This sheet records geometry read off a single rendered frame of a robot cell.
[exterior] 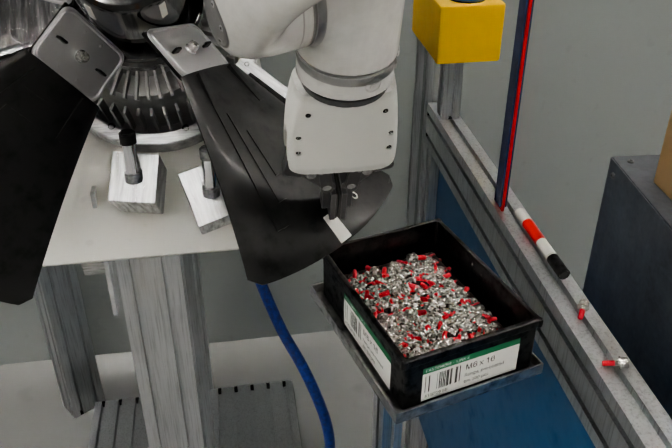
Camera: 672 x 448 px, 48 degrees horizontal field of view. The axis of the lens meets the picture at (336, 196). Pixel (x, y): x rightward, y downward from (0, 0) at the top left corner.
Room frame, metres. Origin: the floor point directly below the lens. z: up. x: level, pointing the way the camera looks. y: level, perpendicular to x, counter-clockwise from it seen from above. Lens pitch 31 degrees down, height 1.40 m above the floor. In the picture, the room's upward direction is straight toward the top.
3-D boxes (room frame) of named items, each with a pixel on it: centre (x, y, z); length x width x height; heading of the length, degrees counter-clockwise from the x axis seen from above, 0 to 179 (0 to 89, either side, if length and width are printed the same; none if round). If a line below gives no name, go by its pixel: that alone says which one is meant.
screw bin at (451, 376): (0.68, -0.10, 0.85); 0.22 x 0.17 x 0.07; 24
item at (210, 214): (0.81, 0.15, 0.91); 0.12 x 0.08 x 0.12; 9
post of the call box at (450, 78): (1.16, -0.19, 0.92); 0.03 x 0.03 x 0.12; 9
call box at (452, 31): (1.16, -0.19, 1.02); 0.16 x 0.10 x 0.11; 9
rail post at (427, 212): (1.20, -0.18, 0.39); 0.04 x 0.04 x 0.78; 9
